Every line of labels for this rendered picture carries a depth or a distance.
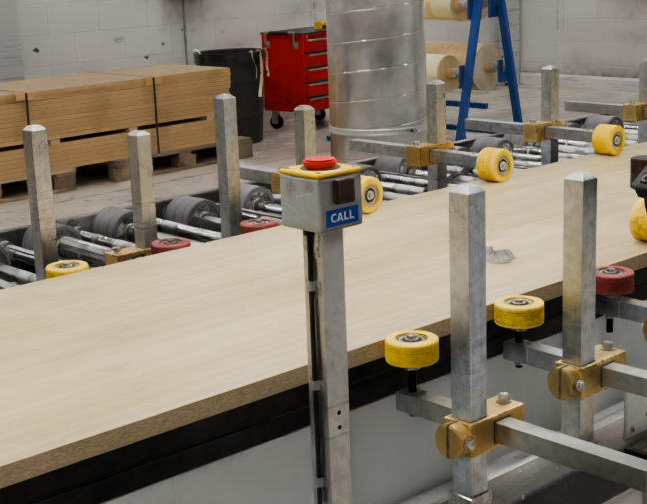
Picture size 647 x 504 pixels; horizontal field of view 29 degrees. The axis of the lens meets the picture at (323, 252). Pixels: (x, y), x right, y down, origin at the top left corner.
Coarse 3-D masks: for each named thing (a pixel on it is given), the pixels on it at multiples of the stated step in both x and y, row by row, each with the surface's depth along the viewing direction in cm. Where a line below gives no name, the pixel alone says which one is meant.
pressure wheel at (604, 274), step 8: (600, 272) 218; (608, 272) 217; (616, 272) 217; (624, 272) 216; (632, 272) 216; (600, 280) 215; (608, 280) 214; (616, 280) 214; (624, 280) 214; (632, 280) 216; (600, 288) 215; (608, 288) 214; (616, 288) 214; (624, 288) 214; (632, 288) 216; (608, 296) 217; (616, 296) 218; (608, 320) 219; (608, 328) 219
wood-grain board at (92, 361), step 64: (448, 192) 293; (512, 192) 291; (192, 256) 242; (256, 256) 240; (384, 256) 236; (448, 256) 234; (640, 256) 231; (0, 320) 204; (64, 320) 203; (128, 320) 201; (192, 320) 200; (256, 320) 199; (384, 320) 196; (448, 320) 196; (0, 384) 174; (64, 384) 173; (128, 384) 172; (192, 384) 171; (256, 384) 171; (0, 448) 151; (64, 448) 151
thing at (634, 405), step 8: (624, 392) 195; (624, 400) 196; (632, 400) 197; (640, 400) 199; (624, 408) 196; (632, 408) 197; (640, 408) 199; (624, 416) 196; (632, 416) 198; (640, 416) 199; (624, 424) 197; (632, 424) 198; (640, 424) 200; (624, 432) 197; (632, 432) 198
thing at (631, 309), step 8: (600, 296) 219; (600, 304) 218; (608, 304) 217; (616, 304) 216; (624, 304) 215; (632, 304) 214; (640, 304) 213; (600, 312) 219; (608, 312) 217; (616, 312) 216; (624, 312) 215; (632, 312) 214; (640, 312) 213; (632, 320) 214; (640, 320) 213
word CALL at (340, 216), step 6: (330, 210) 145; (336, 210) 146; (342, 210) 146; (348, 210) 147; (354, 210) 147; (330, 216) 145; (336, 216) 146; (342, 216) 146; (348, 216) 147; (354, 216) 148; (330, 222) 145; (336, 222) 146; (342, 222) 146; (348, 222) 147
